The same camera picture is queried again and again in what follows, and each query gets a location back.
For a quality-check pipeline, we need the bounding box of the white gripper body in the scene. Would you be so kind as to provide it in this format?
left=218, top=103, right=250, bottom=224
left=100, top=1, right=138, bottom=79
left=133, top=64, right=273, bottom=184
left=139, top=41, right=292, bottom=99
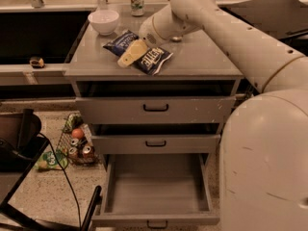
left=139, top=15, right=167, bottom=48

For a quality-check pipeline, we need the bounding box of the grey drawer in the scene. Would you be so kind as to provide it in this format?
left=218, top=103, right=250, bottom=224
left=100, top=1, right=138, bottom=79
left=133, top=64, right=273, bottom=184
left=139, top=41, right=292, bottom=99
left=91, top=123, right=220, bottom=155
left=92, top=153, right=219, bottom=229
left=77, top=81, right=235, bottom=124

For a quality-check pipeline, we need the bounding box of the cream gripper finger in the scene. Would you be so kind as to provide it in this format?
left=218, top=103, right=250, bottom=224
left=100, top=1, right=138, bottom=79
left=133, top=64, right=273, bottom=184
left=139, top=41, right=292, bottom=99
left=117, top=39, right=148, bottom=68

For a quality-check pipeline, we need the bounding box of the green snack bag in basket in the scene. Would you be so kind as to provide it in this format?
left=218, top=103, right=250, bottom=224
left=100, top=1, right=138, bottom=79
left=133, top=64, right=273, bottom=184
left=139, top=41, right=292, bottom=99
left=63, top=114, right=84, bottom=133

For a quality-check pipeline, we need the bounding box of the upright green soda can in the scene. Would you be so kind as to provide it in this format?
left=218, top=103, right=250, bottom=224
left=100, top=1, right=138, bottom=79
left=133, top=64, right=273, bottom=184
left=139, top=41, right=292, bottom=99
left=130, top=0, right=144, bottom=16

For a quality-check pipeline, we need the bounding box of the green chip bag on floor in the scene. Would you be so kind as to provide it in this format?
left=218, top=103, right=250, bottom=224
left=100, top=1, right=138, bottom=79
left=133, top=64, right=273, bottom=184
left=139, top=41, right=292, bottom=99
left=34, top=150, right=68, bottom=170

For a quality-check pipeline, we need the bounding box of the grey middle drawer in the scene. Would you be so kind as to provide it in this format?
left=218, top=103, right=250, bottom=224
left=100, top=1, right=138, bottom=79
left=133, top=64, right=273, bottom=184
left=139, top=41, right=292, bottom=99
left=91, top=123, right=220, bottom=155

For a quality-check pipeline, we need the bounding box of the yellow tape measure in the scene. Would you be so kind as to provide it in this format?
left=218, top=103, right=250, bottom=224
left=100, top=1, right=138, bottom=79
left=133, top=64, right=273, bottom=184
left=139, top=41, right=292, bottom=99
left=29, top=57, right=45, bottom=68

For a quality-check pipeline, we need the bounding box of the wire basket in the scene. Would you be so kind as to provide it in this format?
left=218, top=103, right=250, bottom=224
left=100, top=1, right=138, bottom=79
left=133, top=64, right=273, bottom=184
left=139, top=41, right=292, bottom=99
left=57, top=113, right=98, bottom=165

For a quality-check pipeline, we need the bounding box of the orange soda can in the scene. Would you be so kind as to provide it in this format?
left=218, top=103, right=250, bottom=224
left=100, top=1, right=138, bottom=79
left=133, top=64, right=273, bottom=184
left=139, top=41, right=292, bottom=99
left=68, top=147, right=78, bottom=159

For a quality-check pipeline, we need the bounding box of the white bowl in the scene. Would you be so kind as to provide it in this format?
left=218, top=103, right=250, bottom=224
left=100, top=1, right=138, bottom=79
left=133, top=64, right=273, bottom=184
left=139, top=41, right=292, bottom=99
left=88, top=10, right=119, bottom=36

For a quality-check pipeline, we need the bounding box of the grey top drawer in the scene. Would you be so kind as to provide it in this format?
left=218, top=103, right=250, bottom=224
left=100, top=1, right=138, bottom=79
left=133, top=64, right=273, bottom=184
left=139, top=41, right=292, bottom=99
left=77, top=81, right=235, bottom=124

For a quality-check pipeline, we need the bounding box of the silver soda can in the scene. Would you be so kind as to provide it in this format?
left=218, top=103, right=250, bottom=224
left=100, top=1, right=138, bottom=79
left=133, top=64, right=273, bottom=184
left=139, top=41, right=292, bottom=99
left=70, top=139, right=79, bottom=147

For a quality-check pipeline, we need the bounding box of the orange fruit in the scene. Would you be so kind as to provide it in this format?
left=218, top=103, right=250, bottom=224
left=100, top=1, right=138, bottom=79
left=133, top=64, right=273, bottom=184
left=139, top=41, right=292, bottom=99
left=71, top=128, right=85, bottom=140

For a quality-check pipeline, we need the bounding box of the blue Kettle chip bag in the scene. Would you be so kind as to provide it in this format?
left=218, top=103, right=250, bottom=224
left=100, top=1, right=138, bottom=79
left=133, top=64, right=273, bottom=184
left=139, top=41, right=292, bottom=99
left=104, top=30, right=172, bottom=75

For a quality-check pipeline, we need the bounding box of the grey drawer cabinet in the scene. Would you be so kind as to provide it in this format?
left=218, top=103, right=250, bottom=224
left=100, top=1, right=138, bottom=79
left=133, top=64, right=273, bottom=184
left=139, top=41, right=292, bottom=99
left=63, top=3, right=245, bottom=156

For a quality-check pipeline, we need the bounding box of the grey bottom drawer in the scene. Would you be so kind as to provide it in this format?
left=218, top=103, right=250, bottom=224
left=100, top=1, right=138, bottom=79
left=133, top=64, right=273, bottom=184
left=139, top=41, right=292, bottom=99
left=92, top=153, right=219, bottom=229

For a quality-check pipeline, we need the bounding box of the black chair left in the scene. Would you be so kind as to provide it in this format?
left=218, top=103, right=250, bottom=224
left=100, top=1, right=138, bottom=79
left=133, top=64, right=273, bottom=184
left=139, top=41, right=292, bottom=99
left=0, top=109, right=102, bottom=231

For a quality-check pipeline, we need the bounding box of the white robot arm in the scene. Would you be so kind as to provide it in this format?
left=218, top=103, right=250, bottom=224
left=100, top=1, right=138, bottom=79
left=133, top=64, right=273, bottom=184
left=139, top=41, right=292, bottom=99
left=139, top=0, right=308, bottom=231

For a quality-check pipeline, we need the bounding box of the lying blue Pepsi can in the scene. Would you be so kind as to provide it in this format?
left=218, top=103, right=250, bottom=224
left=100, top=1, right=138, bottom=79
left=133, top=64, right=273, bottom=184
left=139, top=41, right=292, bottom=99
left=171, top=37, right=183, bottom=42

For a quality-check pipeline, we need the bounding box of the black cable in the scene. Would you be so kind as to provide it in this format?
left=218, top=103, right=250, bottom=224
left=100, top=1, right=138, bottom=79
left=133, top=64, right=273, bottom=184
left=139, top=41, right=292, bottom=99
left=38, top=132, right=83, bottom=229

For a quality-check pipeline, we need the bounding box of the red soda can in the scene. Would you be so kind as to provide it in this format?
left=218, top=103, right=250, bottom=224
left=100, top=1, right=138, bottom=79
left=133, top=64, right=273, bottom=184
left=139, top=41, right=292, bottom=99
left=82, top=145, right=94, bottom=159

